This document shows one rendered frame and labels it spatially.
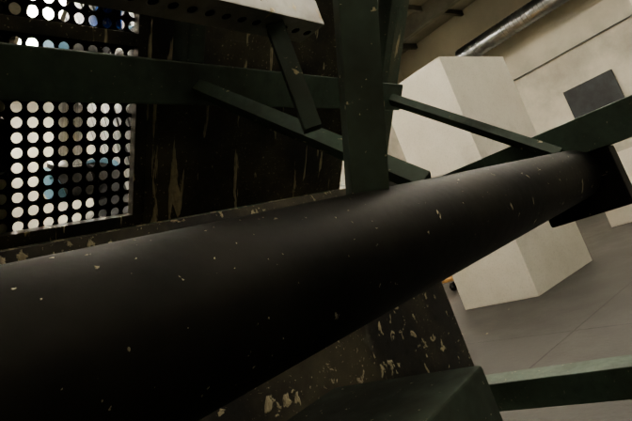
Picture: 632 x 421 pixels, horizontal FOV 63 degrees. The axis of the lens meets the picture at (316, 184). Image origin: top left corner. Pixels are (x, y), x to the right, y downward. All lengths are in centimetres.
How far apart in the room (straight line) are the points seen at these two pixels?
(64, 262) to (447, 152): 357
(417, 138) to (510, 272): 115
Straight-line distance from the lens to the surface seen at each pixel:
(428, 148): 389
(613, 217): 627
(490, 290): 387
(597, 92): 953
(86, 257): 33
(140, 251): 34
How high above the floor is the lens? 66
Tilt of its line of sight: 9 degrees up
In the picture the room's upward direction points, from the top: 20 degrees counter-clockwise
